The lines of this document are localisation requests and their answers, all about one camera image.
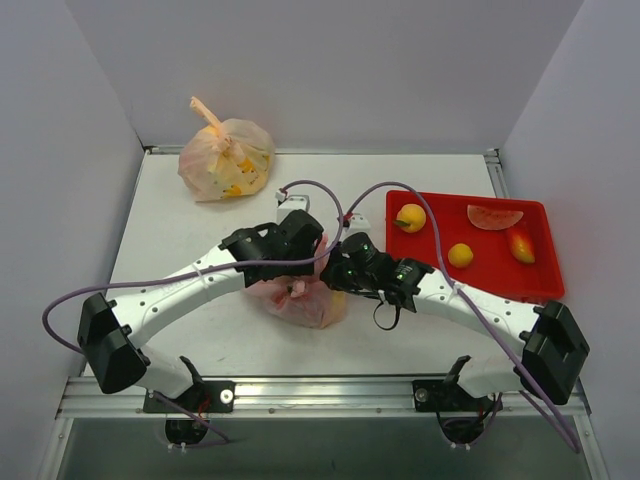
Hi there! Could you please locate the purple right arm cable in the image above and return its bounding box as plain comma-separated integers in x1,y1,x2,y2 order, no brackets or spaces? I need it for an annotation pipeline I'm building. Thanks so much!
342,181,582,454

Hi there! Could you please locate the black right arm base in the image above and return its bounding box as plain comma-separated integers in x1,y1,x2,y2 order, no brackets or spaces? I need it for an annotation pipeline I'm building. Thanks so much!
412,355,503,450

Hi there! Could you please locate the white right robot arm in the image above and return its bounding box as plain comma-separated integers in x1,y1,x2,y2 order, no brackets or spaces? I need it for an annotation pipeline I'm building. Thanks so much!
321,232,590,409

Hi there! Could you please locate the orange plastic bag with fruit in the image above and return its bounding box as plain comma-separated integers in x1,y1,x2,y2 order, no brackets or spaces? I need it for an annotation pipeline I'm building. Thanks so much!
178,97,275,202

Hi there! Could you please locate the watermelon slice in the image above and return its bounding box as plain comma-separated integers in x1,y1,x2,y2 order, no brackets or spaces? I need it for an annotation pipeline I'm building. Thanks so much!
467,205,524,231

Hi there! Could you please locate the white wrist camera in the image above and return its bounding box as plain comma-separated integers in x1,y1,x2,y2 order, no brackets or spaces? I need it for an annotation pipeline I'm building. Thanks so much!
341,213,371,238
275,190,310,224

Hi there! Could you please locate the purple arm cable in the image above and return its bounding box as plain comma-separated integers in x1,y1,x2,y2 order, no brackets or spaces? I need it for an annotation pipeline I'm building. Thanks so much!
342,181,582,454
41,179,346,356

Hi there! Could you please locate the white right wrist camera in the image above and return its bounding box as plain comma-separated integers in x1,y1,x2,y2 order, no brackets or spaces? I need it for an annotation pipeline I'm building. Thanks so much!
341,213,371,238

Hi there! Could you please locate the orange fruit with leaf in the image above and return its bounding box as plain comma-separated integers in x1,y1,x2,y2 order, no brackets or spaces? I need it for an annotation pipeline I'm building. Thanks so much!
393,203,427,233

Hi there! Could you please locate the red plastic tray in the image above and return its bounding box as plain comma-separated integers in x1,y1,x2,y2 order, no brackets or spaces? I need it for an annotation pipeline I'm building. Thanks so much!
374,190,565,303

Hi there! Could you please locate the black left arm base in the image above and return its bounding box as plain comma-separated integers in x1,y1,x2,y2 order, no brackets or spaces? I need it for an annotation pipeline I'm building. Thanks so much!
143,356,235,452

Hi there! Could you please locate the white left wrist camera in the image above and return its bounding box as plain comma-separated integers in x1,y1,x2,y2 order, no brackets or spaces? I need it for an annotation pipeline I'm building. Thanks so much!
275,190,310,224

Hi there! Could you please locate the small yellow lemon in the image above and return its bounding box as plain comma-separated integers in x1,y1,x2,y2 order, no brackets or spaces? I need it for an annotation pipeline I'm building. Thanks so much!
447,243,474,269

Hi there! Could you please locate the pink plastic bag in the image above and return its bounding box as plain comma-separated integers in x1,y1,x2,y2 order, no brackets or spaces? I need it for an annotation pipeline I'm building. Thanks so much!
245,256,347,329

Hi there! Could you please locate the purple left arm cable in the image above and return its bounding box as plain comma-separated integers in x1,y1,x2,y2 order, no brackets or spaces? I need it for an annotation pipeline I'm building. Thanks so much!
41,179,346,356

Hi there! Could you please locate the red yellow mango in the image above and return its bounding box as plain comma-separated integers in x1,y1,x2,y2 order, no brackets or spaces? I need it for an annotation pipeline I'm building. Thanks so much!
506,225,536,264

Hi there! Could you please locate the aluminium front rail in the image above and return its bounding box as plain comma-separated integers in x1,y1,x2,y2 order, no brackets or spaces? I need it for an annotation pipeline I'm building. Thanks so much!
59,377,591,419

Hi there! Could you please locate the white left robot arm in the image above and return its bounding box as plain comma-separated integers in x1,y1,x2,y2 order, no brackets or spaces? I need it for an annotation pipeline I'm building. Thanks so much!
78,210,323,411

